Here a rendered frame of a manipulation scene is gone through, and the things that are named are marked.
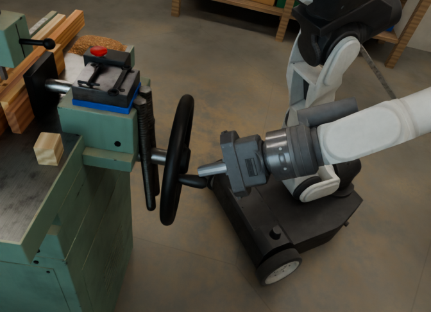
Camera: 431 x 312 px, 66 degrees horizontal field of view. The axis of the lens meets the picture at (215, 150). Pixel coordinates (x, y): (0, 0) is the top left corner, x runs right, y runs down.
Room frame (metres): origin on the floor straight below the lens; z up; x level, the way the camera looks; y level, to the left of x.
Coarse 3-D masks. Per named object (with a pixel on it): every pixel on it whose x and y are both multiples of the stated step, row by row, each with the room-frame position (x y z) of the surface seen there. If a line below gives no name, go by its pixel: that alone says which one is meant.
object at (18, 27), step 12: (12, 12) 0.52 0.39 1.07; (0, 24) 0.47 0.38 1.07; (12, 24) 0.49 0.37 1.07; (24, 24) 0.52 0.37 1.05; (0, 36) 0.46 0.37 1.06; (12, 36) 0.48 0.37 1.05; (24, 36) 0.51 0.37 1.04; (0, 48) 0.46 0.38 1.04; (12, 48) 0.47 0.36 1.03; (24, 48) 0.50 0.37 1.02; (0, 60) 0.46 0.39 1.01; (12, 60) 0.46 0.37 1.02
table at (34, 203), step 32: (32, 128) 0.43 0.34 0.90; (0, 160) 0.34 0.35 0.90; (32, 160) 0.35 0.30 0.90; (64, 160) 0.37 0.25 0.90; (96, 160) 0.42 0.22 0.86; (128, 160) 0.42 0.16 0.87; (0, 192) 0.28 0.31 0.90; (32, 192) 0.29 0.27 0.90; (64, 192) 0.33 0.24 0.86; (0, 224) 0.23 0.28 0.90; (32, 224) 0.24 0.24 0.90; (0, 256) 0.20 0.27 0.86; (32, 256) 0.22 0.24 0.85
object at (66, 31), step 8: (72, 16) 0.81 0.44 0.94; (80, 16) 0.84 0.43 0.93; (64, 24) 0.76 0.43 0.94; (72, 24) 0.78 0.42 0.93; (80, 24) 0.83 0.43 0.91; (56, 32) 0.72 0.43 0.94; (64, 32) 0.73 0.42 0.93; (72, 32) 0.78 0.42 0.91; (56, 40) 0.69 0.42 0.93; (64, 40) 0.73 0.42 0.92; (40, 48) 0.63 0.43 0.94; (32, 56) 0.60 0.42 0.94; (24, 64) 0.56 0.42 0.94
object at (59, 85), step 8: (40, 56) 0.52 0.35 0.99; (48, 56) 0.53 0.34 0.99; (40, 64) 0.50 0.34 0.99; (48, 64) 0.52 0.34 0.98; (32, 72) 0.47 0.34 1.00; (40, 72) 0.49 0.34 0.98; (48, 72) 0.51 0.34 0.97; (56, 72) 0.54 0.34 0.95; (24, 80) 0.45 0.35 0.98; (32, 80) 0.46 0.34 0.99; (40, 80) 0.48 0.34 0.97; (48, 80) 0.50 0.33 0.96; (56, 80) 0.50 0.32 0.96; (32, 88) 0.46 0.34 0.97; (40, 88) 0.48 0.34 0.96; (48, 88) 0.49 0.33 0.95; (56, 88) 0.49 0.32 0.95; (64, 88) 0.49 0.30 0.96; (32, 96) 0.46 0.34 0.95; (40, 96) 0.47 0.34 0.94; (48, 96) 0.49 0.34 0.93; (56, 96) 0.52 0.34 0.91; (32, 104) 0.45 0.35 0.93; (40, 104) 0.46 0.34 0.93; (48, 104) 0.49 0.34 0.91; (40, 112) 0.46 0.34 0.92
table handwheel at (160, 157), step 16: (176, 112) 0.50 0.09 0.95; (192, 112) 0.63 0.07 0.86; (176, 128) 0.46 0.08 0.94; (176, 144) 0.43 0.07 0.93; (160, 160) 0.49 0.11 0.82; (176, 160) 0.41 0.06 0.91; (176, 176) 0.40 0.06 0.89; (176, 192) 0.51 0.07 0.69; (160, 208) 0.37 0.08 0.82; (176, 208) 0.47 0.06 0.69
